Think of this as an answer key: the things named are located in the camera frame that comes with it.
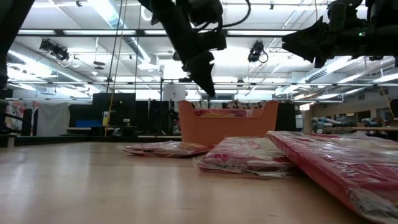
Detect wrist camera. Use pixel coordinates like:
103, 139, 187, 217
326, 0, 368, 32
186, 0, 223, 26

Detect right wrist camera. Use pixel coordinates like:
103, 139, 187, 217
326, 0, 368, 32

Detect yellow hanging cable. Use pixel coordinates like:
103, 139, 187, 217
104, 0, 129, 137

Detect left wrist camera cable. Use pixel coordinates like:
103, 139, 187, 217
222, 0, 251, 29

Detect white hanging ring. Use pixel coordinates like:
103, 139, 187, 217
140, 5, 154, 22

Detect white hanging sheet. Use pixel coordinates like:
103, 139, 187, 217
36, 102, 71, 137

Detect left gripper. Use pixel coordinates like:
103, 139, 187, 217
161, 9, 227, 97

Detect black overhead camera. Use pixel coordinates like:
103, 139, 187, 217
248, 40, 269, 63

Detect wooden post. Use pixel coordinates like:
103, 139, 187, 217
303, 108, 313, 134

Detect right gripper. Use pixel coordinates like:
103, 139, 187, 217
281, 17, 374, 68

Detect colourful poster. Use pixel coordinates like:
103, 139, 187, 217
5, 101, 40, 131

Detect orange plastic basket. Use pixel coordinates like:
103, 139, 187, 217
178, 100, 280, 147

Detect blue bin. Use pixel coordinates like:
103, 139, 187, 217
75, 119, 103, 128

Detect long wooden table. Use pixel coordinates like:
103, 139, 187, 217
323, 126, 398, 132

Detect overhead beam with light strips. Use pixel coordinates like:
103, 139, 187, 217
17, 29, 312, 39

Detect thin black horizontal rail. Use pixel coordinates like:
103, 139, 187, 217
6, 80, 398, 87

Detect black metal gantry frame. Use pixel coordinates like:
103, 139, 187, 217
160, 77, 211, 136

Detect black upright panel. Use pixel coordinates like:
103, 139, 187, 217
275, 102, 297, 131

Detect stacked material rolls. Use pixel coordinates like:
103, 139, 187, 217
312, 116, 336, 129

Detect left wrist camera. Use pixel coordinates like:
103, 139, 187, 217
186, 0, 223, 26

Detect white cylindrical tank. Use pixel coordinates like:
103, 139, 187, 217
162, 83, 187, 102

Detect floral patterned cloth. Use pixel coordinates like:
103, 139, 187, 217
191, 100, 268, 110

